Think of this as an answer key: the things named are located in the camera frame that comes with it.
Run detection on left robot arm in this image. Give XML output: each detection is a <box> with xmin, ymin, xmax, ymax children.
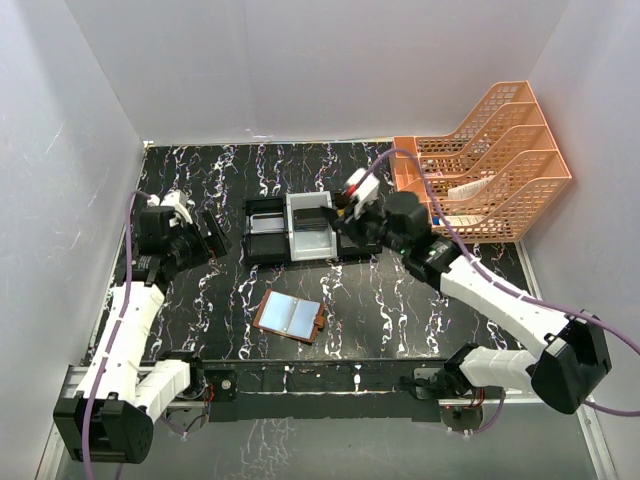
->
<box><xmin>53</xmin><ymin>205</ymin><xmax>231</xmax><ymax>470</ymax></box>

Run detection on white plastic bin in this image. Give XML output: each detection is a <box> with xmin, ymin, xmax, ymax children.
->
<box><xmin>285</xmin><ymin>191</ymin><xmax>338</xmax><ymax>262</ymax></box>

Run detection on black credit card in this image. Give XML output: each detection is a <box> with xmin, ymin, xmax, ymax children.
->
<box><xmin>292</xmin><ymin>207</ymin><xmax>328</xmax><ymax>232</ymax></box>

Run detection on black bin with gold card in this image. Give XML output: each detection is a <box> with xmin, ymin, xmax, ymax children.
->
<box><xmin>332</xmin><ymin>191</ymin><xmax>382</xmax><ymax>260</ymax></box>

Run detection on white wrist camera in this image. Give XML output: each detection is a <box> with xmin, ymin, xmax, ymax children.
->
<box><xmin>146</xmin><ymin>189</ymin><xmax>193</xmax><ymax>228</ymax></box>
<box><xmin>344</xmin><ymin>168</ymin><xmax>380</xmax><ymax>219</ymax></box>

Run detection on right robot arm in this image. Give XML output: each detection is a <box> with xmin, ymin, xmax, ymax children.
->
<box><xmin>320</xmin><ymin>192</ymin><xmax>611</xmax><ymax>414</ymax></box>

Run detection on orange mesh file organizer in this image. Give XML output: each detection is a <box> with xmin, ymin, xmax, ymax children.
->
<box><xmin>390</xmin><ymin>81</ymin><xmax>572</xmax><ymax>244</ymax></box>

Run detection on white paper in organizer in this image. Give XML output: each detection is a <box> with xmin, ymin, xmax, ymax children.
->
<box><xmin>447</xmin><ymin>175</ymin><xmax>495</xmax><ymax>201</ymax></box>

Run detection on brown leather card holder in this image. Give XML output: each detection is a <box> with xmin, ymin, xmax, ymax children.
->
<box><xmin>252</xmin><ymin>289</ymin><xmax>326</xmax><ymax>344</ymax></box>

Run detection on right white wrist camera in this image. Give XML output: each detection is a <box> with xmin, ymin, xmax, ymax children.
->
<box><xmin>344</xmin><ymin>168</ymin><xmax>380</xmax><ymax>219</ymax></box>

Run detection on white blue item in organizer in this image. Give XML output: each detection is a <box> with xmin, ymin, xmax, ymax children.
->
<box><xmin>432</xmin><ymin>215</ymin><xmax>484</xmax><ymax>227</ymax></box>

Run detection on black plastic bin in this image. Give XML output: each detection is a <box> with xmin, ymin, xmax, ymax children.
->
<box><xmin>243</xmin><ymin>196</ymin><xmax>291</xmax><ymax>267</ymax></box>

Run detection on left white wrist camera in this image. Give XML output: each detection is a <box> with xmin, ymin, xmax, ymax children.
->
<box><xmin>146</xmin><ymin>189</ymin><xmax>193</xmax><ymax>228</ymax></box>

